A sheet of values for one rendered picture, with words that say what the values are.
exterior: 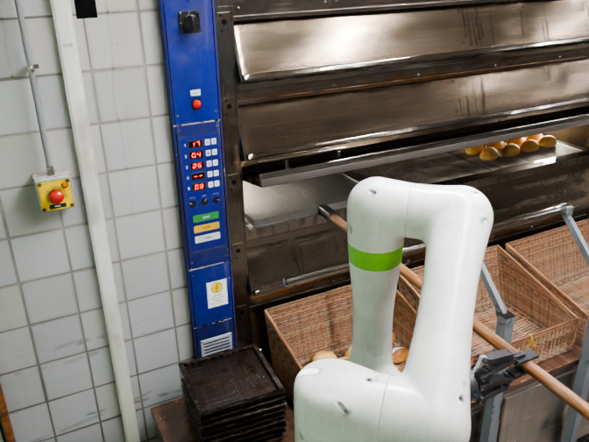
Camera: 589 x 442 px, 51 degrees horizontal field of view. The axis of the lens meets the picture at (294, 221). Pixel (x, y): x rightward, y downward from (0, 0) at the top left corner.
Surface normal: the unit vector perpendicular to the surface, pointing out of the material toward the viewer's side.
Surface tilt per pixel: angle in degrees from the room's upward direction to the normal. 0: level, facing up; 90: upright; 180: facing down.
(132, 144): 90
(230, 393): 0
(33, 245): 90
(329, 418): 87
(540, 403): 92
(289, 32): 69
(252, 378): 0
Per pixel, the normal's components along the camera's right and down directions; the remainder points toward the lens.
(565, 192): 0.41, 0.03
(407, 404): -0.16, -0.63
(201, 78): 0.44, 0.36
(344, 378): -0.04, -0.88
